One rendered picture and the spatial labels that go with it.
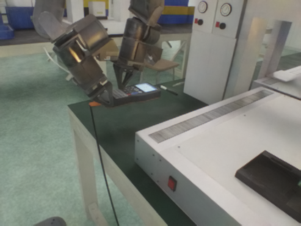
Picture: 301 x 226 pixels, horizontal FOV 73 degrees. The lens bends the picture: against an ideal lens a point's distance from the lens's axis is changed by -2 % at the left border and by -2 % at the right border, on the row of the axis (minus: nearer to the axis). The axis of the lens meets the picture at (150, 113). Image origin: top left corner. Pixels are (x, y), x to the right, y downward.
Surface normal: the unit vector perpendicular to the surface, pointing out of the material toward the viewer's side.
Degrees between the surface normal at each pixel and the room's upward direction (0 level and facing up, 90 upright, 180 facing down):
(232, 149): 0
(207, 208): 90
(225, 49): 90
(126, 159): 0
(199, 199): 90
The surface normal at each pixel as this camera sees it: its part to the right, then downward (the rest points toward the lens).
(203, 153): 0.06, -0.87
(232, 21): -0.79, 0.25
